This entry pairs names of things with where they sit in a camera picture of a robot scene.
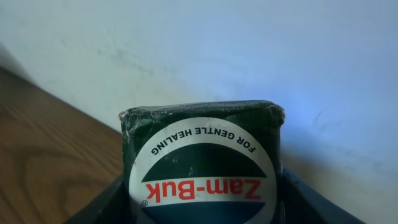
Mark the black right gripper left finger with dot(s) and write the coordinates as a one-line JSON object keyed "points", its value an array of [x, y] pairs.
{"points": [[111, 206]]}

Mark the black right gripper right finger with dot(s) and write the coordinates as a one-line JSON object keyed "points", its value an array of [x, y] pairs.
{"points": [[304, 205]]}

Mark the black healing ointment box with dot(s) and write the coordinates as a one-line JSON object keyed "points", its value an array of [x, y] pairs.
{"points": [[213, 162]]}

